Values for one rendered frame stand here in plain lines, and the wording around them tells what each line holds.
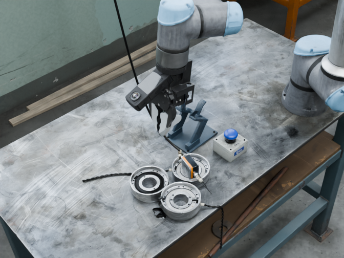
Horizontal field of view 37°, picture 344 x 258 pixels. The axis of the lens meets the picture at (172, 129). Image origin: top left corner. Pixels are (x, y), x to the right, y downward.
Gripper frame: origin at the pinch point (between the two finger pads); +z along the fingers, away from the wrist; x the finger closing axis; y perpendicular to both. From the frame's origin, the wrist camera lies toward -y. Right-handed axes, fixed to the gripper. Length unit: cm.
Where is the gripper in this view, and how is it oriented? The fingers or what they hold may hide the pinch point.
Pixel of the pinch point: (159, 132)
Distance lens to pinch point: 131.2
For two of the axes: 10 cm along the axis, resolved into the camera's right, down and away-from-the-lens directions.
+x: -6.5, -5.1, 5.7
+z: -0.8, 7.9, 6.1
